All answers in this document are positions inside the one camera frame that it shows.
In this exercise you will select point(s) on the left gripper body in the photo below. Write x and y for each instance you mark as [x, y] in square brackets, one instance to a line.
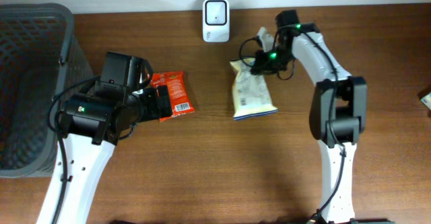
[162, 100]

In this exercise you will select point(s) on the grey plastic mesh basket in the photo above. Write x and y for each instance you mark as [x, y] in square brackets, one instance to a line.
[40, 57]

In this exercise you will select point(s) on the red candy bag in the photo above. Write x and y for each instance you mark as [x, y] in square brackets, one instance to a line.
[172, 84]

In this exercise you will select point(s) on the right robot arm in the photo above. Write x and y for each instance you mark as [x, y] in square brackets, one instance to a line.
[337, 113]

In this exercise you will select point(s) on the teal tissue pack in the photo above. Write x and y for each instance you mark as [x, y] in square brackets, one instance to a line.
[426, 100]

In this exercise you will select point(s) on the white barcode scanner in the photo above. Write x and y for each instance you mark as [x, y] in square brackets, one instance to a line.
[216, 21]

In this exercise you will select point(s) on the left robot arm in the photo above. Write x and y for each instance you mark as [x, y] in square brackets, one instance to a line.
[88, 127]

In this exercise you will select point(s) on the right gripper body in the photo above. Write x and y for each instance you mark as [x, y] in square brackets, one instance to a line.
[264, 66]

